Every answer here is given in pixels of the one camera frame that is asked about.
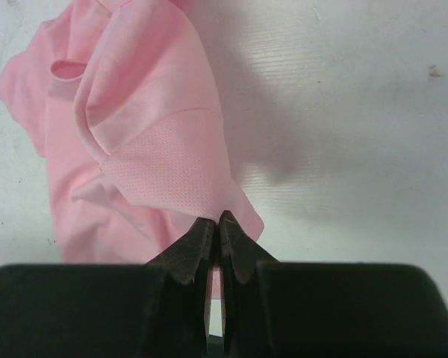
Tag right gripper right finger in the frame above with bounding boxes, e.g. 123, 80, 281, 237
219, 210, 277, 357

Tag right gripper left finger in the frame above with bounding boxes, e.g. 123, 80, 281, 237
146, 218, 214, 357

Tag pink t shirt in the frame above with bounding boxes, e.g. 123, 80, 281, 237
0, 0, 266, 299

